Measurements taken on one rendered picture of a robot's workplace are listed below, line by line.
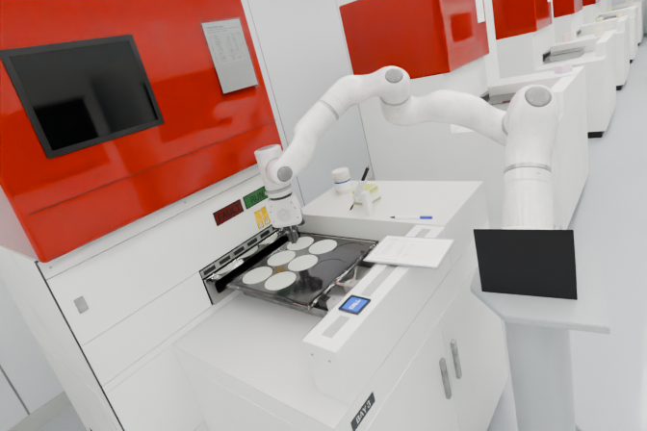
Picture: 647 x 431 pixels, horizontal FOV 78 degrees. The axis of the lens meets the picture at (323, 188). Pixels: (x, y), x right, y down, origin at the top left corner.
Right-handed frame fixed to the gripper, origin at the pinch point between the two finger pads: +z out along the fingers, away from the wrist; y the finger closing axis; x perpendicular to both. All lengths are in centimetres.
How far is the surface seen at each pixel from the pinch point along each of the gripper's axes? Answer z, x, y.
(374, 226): 3.1, 4.0, 26.9
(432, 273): 9.7, -19.2, 42.1
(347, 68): -36, 325, 6
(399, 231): 4.1, -0.8, 34.8
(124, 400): 20, -43, -46
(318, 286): 7.2, -21.1, 9.8
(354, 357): 6, -52, 22
